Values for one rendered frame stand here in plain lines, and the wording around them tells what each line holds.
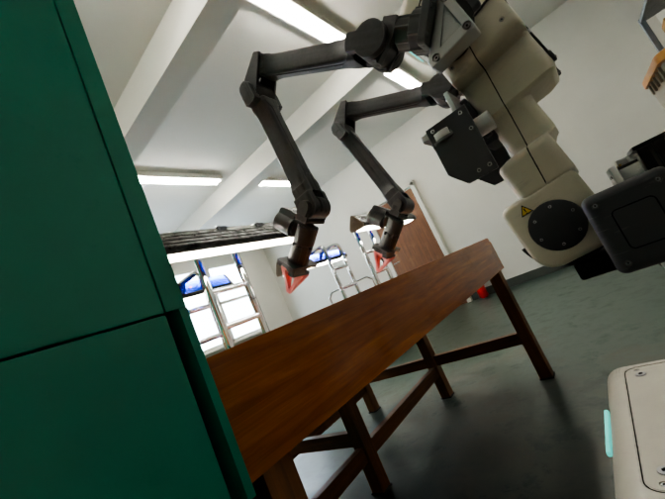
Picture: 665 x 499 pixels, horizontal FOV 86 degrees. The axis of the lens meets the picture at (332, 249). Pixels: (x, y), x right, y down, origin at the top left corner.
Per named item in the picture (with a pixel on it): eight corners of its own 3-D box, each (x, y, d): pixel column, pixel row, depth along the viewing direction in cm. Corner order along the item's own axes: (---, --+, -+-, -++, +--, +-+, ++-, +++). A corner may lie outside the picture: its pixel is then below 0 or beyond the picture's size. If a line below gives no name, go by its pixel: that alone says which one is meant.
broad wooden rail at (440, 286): (503, 268, 193) (487, 238, 196) (238, 495, 48) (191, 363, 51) (482, 276, 200) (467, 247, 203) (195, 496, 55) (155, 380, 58)
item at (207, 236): (316, 232, 134) (309, 215, 135) (153, 255, 84) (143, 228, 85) (302, 242, 139) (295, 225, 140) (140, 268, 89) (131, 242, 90)
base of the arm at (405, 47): (430, -9, 65) (451, 17, 75) (391, -2, 70) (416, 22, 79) (424, 43, 67) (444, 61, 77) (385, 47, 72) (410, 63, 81)
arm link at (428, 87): (331, 99, 132) (344, 108, 140) (329, 136, 132) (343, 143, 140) (452, 68, 107) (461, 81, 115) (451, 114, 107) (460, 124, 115)
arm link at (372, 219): (403, 200, 116) (414, 203, 123) (375, 188, 122) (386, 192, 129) (389, 234, 118) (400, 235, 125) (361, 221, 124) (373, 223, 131)
